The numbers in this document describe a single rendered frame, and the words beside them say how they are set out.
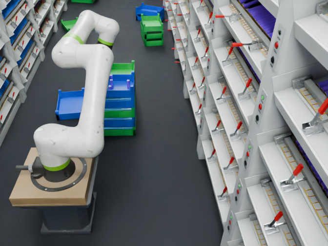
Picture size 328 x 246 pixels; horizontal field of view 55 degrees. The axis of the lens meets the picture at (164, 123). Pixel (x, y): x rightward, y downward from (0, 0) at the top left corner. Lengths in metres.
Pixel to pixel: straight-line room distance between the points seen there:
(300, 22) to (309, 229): 0.49
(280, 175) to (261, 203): 0.21
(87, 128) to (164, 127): 1.01
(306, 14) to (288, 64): 0.13
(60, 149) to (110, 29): 0.81
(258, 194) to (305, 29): 0.60
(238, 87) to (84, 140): 0.66
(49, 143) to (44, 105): 1.27
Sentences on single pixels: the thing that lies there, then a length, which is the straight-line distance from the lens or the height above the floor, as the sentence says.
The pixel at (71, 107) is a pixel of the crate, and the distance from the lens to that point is 2.54.
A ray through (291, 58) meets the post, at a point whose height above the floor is 1.07.
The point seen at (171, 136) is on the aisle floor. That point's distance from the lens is 2.20.
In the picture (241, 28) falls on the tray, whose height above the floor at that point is 0.98.
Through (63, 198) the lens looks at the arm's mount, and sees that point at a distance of 1.46.
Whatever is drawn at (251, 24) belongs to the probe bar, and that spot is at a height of 1.01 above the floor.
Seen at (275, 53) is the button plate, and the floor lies 1.06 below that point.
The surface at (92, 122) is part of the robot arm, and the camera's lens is 1.36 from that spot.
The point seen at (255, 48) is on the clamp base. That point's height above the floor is 0.98.
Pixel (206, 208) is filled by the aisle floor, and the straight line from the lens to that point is 1.80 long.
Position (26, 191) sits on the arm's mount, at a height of 0.33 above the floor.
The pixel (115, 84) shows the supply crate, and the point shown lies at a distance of 2.14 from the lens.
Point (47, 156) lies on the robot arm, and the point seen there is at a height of 0.49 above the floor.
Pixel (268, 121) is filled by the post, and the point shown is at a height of 0.86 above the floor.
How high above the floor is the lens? 1.44
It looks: 39 degrees down
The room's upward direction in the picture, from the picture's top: 2 degrees clockwise
